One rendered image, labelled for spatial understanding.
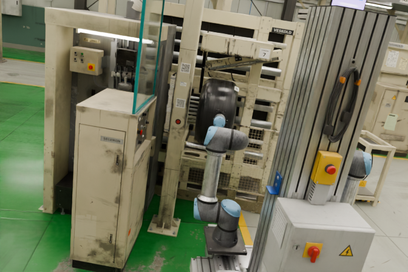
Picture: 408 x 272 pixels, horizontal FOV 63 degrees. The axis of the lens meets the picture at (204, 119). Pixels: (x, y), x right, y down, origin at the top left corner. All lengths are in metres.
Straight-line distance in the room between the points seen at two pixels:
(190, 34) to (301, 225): 1.73
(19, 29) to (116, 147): 10.49
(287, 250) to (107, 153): 1.33
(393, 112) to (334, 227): 5.47
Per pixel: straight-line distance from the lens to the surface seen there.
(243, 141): 1.80
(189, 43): 2.63
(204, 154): 2.72
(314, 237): 1.40
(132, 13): 3.00
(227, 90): 2.59
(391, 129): 6.87
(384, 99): 6.60
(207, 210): 1.89
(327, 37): 1.36
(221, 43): 2.87
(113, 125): 2.19
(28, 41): 12.46
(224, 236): 1.97
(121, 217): 2.47
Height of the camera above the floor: 1.92
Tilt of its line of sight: 17 degrees down
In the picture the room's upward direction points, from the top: 9 degrees clockwise
